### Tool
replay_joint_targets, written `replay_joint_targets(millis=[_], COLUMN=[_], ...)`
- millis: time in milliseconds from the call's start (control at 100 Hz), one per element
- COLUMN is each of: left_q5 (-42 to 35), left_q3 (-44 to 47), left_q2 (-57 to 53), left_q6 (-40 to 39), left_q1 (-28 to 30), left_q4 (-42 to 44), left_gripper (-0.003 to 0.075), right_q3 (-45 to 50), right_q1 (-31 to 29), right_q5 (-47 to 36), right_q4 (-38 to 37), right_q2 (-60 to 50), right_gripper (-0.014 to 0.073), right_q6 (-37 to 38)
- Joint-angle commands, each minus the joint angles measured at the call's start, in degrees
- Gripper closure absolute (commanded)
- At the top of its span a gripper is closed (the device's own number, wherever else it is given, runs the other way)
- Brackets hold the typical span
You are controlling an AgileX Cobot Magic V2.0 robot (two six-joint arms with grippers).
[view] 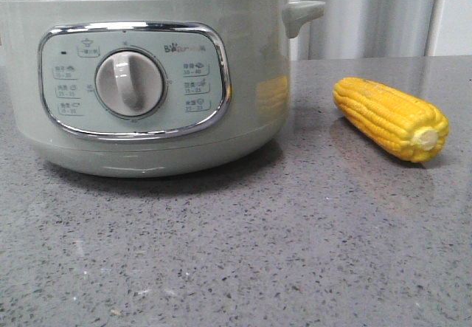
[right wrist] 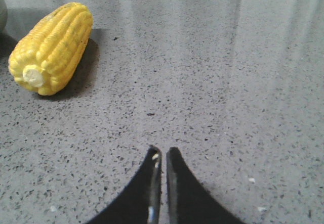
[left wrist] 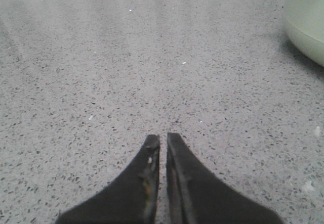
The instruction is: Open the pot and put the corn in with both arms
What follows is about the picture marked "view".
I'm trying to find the light green electric pot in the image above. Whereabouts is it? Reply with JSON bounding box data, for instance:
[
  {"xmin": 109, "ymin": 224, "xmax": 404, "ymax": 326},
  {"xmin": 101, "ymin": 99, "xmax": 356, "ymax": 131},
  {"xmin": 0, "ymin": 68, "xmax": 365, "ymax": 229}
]
[{"xmin": 1, "ymin": 0, "xmax": 324, "ymax": 178}]

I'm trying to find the grey timer knob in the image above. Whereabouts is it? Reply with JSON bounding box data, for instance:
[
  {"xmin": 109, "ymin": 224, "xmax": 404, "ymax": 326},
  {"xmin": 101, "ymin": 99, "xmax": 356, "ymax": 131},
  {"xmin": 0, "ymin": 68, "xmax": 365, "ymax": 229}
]
[{"xmin": 95, "ymin": 50, "xmax": 164, "ymax": 117}]

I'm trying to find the white curtain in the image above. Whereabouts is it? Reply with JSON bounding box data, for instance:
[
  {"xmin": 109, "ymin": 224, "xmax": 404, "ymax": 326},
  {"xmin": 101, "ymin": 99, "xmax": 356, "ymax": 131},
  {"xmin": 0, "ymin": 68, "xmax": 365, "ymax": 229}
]
[{"xmin": 274, "ymin": 0, "xmax": 472, "ymax": 61}]

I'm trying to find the yellow corn cob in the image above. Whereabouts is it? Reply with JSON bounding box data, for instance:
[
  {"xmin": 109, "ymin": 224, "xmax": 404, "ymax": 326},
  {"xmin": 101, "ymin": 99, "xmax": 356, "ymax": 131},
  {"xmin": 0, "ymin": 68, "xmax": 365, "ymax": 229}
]
[{"xmin": 333, "ymin": 77, "xmax": 449, "ymax": 163}]

